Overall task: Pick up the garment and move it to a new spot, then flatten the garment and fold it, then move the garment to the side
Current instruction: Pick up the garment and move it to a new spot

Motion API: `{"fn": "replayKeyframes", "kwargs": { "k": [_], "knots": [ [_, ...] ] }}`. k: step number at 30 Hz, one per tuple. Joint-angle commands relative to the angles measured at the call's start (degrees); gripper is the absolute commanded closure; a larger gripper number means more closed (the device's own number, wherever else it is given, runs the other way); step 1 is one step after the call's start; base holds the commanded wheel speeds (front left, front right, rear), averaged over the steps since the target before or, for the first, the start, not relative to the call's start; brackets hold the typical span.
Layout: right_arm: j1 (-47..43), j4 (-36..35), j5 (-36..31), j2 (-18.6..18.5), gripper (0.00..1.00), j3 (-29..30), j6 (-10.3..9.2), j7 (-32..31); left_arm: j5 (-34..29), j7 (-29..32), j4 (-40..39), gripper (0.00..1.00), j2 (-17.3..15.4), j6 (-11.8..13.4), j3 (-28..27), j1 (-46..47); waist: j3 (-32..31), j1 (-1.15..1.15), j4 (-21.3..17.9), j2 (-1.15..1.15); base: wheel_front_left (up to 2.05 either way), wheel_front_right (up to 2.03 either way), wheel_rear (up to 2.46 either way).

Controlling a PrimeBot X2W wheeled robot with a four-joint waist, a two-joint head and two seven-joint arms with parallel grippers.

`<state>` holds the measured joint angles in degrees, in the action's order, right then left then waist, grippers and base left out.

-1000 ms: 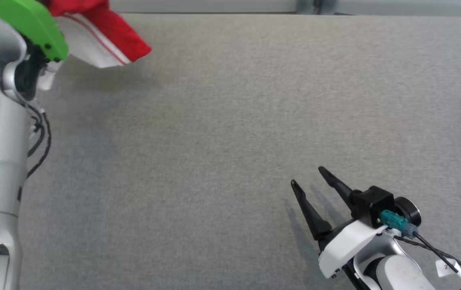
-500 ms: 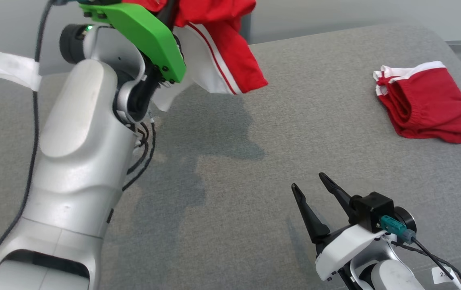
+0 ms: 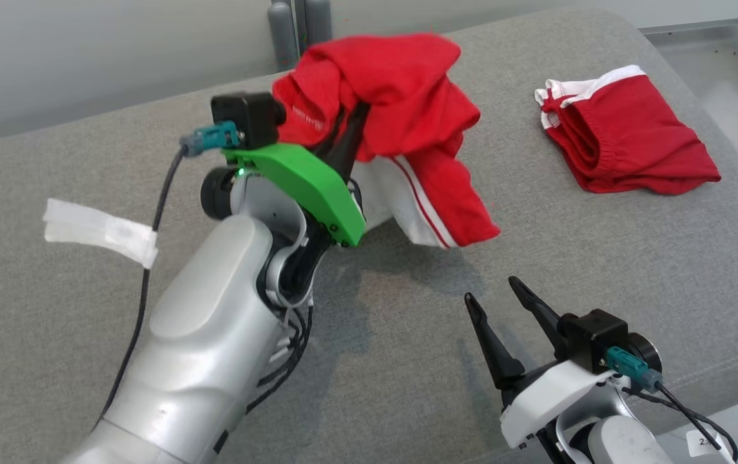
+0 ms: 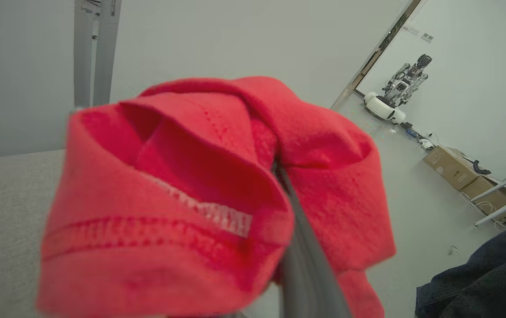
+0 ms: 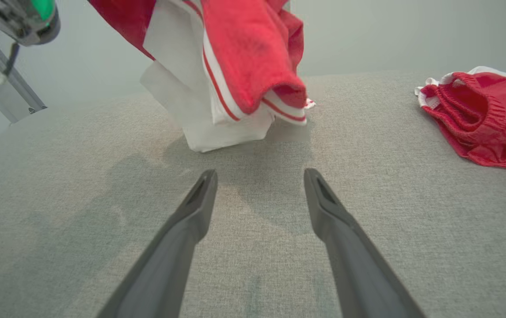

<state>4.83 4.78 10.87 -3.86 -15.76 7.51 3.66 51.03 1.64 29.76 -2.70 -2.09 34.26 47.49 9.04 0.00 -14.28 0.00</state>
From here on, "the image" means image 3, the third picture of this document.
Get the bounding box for red shorts white side stripe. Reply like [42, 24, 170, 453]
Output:
[534, 64, 722, 195]

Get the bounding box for teal cable connector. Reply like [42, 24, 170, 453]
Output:
[606, 346, 663, 392]
[180, 121, 244, 158]

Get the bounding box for white cable label tag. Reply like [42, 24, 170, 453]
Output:
[43, 198, 159, 269]
[686, 429, 730, 459]

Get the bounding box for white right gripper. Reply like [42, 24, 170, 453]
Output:
[464, 276, 617, 450]

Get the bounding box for black left arm cable bundle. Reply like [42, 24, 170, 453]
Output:
[245, 303, 315, 414]

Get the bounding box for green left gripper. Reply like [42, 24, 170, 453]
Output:
[222, 102, 371, 247]

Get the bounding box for black left camera cable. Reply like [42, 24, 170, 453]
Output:
[93, 148, 187, 427]

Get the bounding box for red basketball jersey white sleeves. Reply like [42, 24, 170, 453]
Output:
[272, 32, 501, 249]

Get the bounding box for black camera cable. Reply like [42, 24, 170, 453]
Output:
[623, 383, 738, 462]
[93, 148, 187, 427]

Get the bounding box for black right camera cable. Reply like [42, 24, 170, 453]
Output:
[623, 383, 738, 462]

